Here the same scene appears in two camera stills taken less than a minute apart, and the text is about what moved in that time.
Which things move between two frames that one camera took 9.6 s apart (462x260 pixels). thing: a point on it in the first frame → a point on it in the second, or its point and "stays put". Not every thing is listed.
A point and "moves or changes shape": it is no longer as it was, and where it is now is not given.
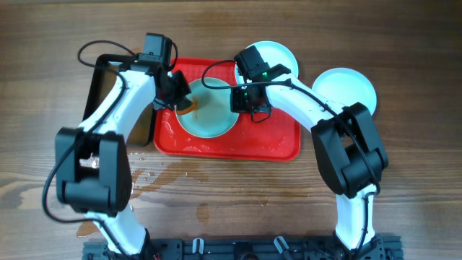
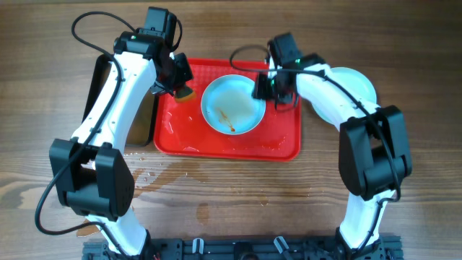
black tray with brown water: [107, 67] stays put
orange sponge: [193, 106] moves or changes shape
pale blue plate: [346, 87] stays put
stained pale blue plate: [213, 117] moves or changes shape
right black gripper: [237, 105] → [260, 90]
